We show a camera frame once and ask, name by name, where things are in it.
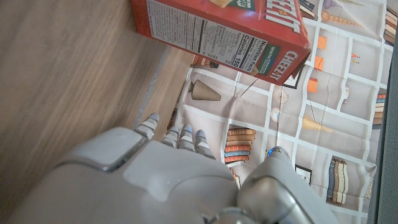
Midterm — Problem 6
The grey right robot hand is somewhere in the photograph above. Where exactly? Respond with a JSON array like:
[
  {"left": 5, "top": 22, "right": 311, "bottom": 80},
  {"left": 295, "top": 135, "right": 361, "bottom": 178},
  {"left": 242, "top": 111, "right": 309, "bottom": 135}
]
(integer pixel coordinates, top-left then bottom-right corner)
[{"left": 6, "top": 112, "right": 343, "bottom": 224}]

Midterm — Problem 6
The red Cheez-It box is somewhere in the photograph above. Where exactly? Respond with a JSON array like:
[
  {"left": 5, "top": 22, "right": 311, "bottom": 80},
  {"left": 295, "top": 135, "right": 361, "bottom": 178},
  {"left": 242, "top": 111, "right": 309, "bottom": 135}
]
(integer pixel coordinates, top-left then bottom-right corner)
[{"left": 130, "top": 0, "right": 312, "bottom": 86}]

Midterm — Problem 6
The printed bookshelf backdrop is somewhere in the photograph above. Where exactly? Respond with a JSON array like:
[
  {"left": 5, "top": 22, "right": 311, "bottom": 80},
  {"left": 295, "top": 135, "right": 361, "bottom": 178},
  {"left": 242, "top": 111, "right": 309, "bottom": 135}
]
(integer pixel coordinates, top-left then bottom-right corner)
[{"left": 167, "top": 0, "right": 398, "bottom": 224}]

